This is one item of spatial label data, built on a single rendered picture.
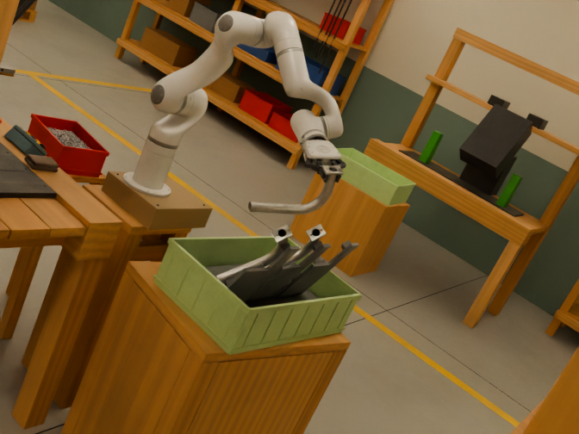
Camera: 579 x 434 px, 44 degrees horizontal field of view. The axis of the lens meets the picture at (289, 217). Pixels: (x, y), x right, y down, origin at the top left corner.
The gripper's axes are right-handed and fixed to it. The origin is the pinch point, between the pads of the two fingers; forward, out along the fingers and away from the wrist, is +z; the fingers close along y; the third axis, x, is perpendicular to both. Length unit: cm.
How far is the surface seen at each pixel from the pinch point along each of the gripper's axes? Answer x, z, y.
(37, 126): 53, -110, -83
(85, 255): 54, -28, -67
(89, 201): 44, -46, -65
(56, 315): 81, -27, -76
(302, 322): 57, 5, 2
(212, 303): 46, 6, -30
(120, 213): 55, -53, -53
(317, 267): 46.3, -10.7, 9.8
